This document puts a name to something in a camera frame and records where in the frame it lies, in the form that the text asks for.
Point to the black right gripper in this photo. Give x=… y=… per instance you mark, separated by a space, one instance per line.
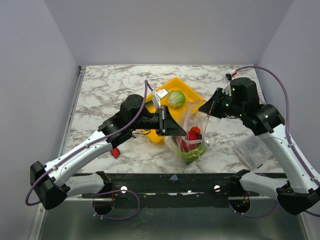
x=220 y=101

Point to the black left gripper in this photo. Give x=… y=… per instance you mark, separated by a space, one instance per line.
x=168 y=126

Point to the red tomato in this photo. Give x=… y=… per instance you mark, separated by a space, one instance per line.
x=189 y=142

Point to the orange carrot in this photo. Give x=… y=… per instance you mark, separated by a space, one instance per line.
x=196 y=130

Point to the clear pink-dotted zip bag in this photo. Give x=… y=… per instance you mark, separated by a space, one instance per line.
x=187 y=122

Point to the green celery stalk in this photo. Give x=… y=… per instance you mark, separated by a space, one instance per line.
x=189 y=157

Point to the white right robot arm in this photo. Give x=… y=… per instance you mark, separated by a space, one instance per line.
x=301 y=190

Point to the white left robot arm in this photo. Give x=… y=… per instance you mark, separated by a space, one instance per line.
x=55 y=181

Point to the yellow plastic tray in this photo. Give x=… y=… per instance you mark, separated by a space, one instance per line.
x=192 y=98

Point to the green cabbage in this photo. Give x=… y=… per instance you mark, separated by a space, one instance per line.
x=176 y=99

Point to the green chive bundle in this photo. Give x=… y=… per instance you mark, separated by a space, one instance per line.
x=148 y=103

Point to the clear plastic packet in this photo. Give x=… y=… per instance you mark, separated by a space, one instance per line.
x=253 y=152

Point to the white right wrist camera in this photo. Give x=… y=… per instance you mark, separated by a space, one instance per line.
x=230 y=75

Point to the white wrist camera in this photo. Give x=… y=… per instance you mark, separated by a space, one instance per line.
x=157 y=96
x=230 y=75

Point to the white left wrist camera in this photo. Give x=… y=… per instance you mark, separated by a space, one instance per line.
x=157 y=96

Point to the red black handled tool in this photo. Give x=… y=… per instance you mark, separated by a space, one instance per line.
x=115 y=152

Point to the black metal base rail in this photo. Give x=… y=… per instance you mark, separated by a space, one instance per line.
x=168 y=190

